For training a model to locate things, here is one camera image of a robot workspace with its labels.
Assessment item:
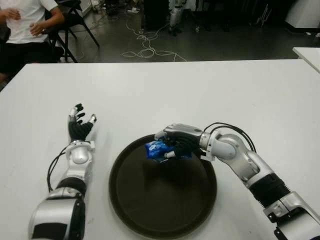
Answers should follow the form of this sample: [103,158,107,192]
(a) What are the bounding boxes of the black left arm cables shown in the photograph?
[46,146,72,193]

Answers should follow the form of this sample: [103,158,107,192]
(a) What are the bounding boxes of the blue Oreo packet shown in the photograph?
[144,139,193,164]

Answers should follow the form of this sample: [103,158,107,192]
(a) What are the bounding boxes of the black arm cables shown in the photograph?
[46,146,72,193]
[203,121,257,154]

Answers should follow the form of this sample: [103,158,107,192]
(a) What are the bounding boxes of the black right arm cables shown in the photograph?
[203,121,257,154]

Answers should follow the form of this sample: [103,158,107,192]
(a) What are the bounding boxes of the silver humanoid robot legs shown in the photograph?
[167,0,187,37]

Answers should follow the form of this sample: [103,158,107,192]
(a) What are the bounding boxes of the thick white floor cable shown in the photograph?
[121,17,188,62]

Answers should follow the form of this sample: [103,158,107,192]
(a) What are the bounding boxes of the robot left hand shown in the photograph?
[67,103,98,143]

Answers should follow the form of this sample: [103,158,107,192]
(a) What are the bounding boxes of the metal folding stand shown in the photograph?
[256,3,272,27]

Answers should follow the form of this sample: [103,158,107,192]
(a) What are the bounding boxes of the black folding chair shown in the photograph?
[41,0,101,63]

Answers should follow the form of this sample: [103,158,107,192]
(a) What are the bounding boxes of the white side table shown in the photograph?
[292,46,320,76]

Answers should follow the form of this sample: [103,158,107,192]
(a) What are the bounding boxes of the black cabinet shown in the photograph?
[143,0,172,30]

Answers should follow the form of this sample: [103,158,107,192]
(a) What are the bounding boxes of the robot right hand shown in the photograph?
[153,123,204,163]

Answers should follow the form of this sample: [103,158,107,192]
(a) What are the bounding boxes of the round dark brown tray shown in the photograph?
[108,133,218,240]

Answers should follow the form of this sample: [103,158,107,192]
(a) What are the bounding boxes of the person in white shirt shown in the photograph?
[0,0,66,81]

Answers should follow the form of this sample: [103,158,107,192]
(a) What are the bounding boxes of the large white cabinet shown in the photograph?
[284,0,320,33]

